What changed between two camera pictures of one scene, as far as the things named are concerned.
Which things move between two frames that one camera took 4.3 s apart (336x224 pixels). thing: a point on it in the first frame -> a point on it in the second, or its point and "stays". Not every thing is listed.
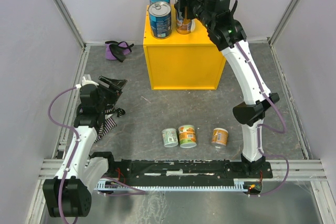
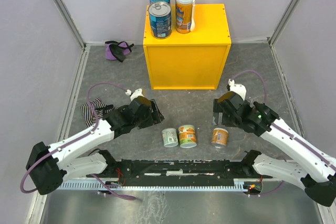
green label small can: (170, 137) stays
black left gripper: (107, 91) -> (156, 111)
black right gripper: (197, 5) -> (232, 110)
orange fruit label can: (187, 138) stays
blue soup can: (160, 17) stays
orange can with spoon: (184, 25) stays
